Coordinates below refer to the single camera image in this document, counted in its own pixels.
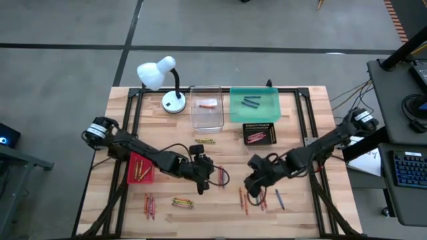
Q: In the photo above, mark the grey computer desk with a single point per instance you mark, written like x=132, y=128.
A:
x=390, y=100

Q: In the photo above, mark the black floor mat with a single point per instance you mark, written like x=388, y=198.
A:
x=413, y=13

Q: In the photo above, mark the black aluminium table frame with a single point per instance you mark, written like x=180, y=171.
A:
x=290, y=90

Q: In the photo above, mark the teal plastic bin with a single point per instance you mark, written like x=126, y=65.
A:
x=255, y=111

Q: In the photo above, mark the backlit keyboard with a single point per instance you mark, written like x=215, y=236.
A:
x=412, y=170

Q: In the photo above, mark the red plastic basket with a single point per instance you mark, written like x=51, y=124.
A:
x=148, y=180

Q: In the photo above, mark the grey side table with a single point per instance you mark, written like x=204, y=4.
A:
x=26, y=159

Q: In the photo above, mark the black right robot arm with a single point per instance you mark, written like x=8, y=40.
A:
x=320, y=143

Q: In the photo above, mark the black box with blue light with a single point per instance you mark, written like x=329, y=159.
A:
x=11, y=133

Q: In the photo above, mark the black mesh basket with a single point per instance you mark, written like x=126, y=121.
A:
x=248, y=128

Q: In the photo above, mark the black power plug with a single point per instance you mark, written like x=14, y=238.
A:
x=269, y=83

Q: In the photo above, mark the black support beam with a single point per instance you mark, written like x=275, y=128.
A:
x=363, y=146

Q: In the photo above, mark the black pole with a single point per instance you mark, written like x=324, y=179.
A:
x=403, y=50

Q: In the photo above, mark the black laptop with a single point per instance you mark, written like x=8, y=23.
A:
x=421, y=76

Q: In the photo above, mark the silver mounting bracket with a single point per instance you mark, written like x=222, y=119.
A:
x=308, y=142

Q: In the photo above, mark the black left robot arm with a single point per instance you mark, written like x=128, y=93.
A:
x=150, y=155

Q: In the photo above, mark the white desk lamp black neck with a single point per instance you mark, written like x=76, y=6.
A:
x=151, y=73

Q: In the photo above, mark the black caster wheel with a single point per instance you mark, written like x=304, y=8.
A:
x=385, y=212

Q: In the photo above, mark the grey desk extension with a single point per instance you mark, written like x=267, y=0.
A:
x=407, y=206

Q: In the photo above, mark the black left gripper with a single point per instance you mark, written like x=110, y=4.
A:
x=198, y=168

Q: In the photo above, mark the white paper sheet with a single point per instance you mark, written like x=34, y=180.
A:
x=367, y=163

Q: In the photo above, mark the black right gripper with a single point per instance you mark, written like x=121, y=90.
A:
x=272, y=168

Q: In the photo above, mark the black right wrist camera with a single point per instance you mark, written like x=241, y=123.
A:
x=255, y=162

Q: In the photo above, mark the clear plastic bin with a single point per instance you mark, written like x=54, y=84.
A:
x=207, y=116

